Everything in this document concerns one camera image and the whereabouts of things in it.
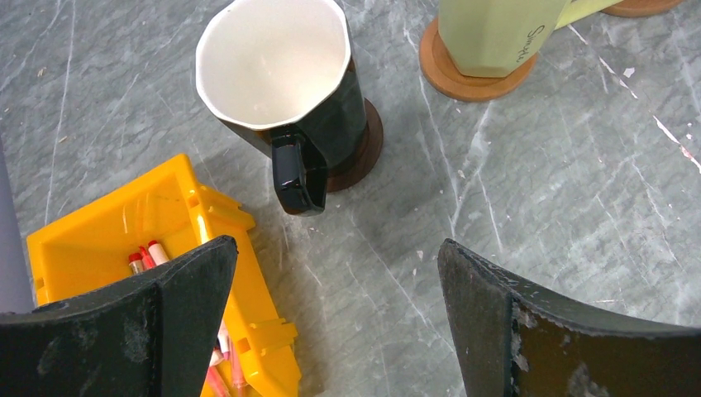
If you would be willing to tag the green mug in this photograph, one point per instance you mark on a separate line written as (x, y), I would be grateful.
(492, 38)

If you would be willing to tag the pink pen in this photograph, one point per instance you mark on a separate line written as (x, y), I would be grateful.
(237, 377)

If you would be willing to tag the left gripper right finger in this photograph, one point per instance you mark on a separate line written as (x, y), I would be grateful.
(514, 337)

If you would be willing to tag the dark brown wooden coaster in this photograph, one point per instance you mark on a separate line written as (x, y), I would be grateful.
(353, 169)

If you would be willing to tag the red white marker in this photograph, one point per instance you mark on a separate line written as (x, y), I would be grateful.
(159, 256)

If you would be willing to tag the black mug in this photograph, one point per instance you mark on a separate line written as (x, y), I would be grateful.
(281, 75)

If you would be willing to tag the light wooden coaster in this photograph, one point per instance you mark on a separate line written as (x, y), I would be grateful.
(440, 71)
(640, 8)

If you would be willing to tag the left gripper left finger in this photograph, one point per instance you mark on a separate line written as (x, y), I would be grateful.
(150, 334)

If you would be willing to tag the small red capped marker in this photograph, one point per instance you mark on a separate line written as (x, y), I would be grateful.
(136, 263)

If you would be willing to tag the yellow plastic bin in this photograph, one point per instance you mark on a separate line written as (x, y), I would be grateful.
(88, 249)

